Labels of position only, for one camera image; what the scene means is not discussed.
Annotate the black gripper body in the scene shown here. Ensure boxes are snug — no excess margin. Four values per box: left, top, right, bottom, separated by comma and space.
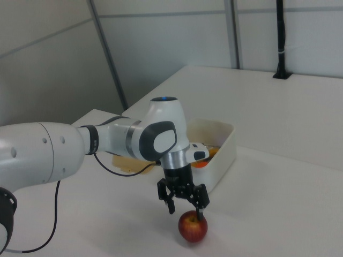
163, 164, 195, 200

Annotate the upright grey partition post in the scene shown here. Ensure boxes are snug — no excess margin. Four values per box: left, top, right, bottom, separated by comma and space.
224, 0, 243, 69

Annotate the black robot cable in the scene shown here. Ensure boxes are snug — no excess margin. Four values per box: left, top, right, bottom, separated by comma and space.
4, 152, 161, 254

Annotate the white plastic container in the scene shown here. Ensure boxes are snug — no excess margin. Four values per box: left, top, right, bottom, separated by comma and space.
184, 118, 237, 194

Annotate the black pole with base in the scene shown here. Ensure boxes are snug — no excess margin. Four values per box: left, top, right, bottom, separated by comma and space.
272, 0, 293, 80

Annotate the beige plastic box lid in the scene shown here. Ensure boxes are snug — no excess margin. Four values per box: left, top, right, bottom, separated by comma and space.
111, 154, 158, 176

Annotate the red toy apple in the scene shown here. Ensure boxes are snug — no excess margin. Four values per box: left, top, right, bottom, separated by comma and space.
178, 210, 208, 243

